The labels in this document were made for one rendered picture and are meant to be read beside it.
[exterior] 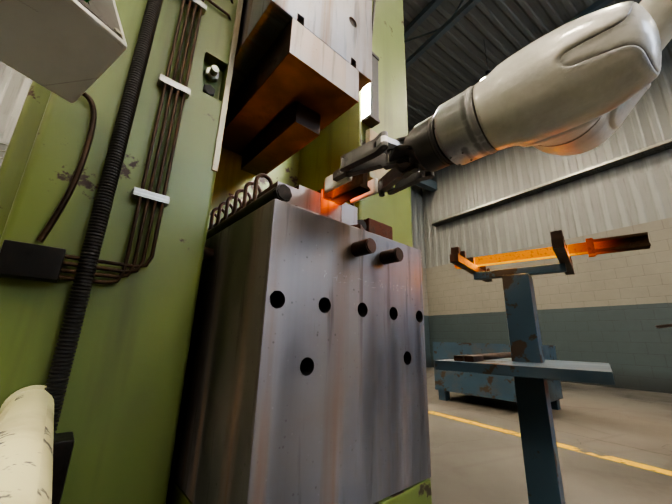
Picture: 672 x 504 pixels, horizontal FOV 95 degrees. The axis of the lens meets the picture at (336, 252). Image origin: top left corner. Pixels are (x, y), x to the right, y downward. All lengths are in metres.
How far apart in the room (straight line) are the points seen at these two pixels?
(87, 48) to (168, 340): 0.41
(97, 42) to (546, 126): 0.44
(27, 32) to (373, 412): 0.60
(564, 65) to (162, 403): 0.68
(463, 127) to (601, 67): 0.13
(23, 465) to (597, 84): 0.52
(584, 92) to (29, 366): 0.72
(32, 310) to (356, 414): 0.48
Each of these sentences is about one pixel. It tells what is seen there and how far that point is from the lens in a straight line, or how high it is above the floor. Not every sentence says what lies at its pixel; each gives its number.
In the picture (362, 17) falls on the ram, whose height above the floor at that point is 1.55.
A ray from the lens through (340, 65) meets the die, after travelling 0.85.
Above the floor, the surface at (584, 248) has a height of 0.93.
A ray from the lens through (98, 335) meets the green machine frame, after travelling 0.58.
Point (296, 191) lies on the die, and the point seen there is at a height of 0.97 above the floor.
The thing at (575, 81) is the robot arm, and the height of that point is 0.96.
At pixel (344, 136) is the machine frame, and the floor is 1.36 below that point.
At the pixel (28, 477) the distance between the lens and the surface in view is 0.25.
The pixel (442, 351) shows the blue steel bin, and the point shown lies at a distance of 4.51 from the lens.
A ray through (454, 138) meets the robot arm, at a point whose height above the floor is 0.97.
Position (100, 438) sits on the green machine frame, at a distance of 0.60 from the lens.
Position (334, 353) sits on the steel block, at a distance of 0.51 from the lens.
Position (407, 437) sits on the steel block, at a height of 0.55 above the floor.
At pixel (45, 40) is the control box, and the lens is 0.38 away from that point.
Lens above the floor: 0.71
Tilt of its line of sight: 16 degrees up
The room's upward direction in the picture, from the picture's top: 2 degrees clockwise
